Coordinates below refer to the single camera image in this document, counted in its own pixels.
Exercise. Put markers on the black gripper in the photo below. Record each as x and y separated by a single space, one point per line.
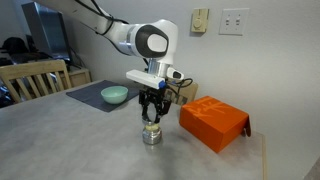
155 96

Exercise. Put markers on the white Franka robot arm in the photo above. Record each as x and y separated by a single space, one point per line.
123 36

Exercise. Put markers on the silver jar with yellow contents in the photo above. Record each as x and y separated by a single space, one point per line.
152 136

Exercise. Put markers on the teal ceramic bowl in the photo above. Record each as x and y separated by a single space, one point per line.
114 95

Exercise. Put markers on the wooden chair with short slats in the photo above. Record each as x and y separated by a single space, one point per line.
190 90

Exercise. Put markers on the orange cardboard box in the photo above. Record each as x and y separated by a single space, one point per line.
213 125

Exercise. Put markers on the dark blue cloth mat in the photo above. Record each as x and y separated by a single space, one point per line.
86 96

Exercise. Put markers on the light wooden side table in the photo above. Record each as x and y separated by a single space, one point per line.
79 76

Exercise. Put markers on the wooden chair with grey seat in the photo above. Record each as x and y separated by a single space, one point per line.
30 68

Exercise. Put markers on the dark grey monitor screen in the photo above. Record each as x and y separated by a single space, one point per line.
46 30

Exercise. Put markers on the black rounded object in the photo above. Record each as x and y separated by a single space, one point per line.
15 45

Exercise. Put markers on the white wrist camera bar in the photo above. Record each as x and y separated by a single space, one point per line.
143 78

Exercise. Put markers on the beige wall thermostat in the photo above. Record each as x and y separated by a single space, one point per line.
200 20

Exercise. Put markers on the white double light switch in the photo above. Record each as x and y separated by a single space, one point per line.
234 22

